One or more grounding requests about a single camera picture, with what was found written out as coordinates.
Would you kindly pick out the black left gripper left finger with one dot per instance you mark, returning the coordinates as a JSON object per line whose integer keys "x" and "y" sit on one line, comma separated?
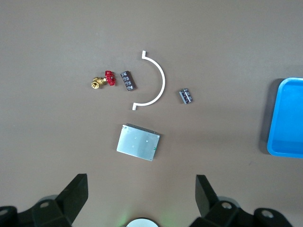
{"x": 71, "y": 201}

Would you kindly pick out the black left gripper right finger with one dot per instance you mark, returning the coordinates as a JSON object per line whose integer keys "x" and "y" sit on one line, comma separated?
{"x": 208, "y": 203}

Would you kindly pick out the black electrolytic capacitor block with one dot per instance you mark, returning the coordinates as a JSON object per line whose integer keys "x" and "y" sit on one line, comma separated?
{"x": 129, "y": 81}
{"x": 186, "y": 95}

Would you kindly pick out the blue plastic tray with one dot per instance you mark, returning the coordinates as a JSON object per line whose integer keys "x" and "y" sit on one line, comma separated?
{"x": 288, "y": 118}

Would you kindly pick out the silver metal box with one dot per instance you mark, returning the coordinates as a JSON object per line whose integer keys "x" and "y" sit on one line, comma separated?
{"x": 137, "y": 144}

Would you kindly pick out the white curved plastic bracket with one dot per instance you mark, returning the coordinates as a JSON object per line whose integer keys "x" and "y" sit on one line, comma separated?
{"x": 163, "y": 78}

